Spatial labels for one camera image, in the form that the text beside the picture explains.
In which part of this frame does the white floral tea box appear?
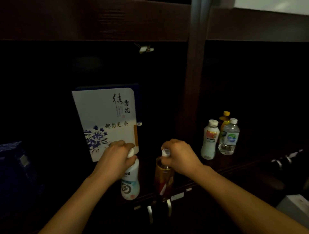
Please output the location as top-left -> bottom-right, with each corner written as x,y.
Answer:
71,83 -> 143,162

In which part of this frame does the person's right hand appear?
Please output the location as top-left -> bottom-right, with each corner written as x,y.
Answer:
161,139 -> 204,178

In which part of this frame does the amber tea bottle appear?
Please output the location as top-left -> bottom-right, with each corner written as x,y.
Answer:
154,148 -> 175,197

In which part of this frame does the person's right forearm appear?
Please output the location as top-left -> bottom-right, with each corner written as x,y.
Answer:
192,163 -> 309,234

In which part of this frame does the person's left hand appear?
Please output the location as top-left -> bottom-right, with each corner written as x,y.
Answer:
92,140 -> 137,186

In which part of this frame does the yellow cap energy drink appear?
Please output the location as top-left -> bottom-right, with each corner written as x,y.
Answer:
218,111 -> 231,143

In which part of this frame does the clear water bottle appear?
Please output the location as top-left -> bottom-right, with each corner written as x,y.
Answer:
218,118 -> 240,156

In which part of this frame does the person's left forearm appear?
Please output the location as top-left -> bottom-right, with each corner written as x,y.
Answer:
38,172 -> 113,234

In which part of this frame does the dark blue patterned box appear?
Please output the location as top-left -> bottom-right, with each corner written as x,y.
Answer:
0,141 -> 44,212

